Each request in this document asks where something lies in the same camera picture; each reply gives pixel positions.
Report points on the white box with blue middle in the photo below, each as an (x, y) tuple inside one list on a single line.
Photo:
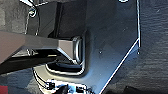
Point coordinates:
[(63, 88)]

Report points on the thick grey robot torso limb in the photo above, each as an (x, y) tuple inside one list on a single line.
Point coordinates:
[(33, 46)]

